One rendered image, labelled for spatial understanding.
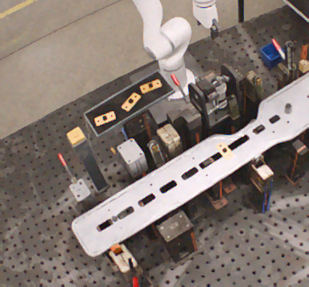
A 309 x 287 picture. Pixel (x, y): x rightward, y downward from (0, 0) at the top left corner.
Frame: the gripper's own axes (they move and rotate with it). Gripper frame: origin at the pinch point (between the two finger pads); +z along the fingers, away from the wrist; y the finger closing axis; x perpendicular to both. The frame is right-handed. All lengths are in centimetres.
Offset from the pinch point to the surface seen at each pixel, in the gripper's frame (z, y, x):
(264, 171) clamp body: 41, 43, -6
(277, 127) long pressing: 45, 28, 13
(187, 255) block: 72, 45, -47
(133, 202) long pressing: 45, 23, -55
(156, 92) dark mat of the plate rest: 28.4, -6.1, -23.3
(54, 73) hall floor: 142, -156, -50
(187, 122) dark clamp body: 38.6, 7.2, -18.4
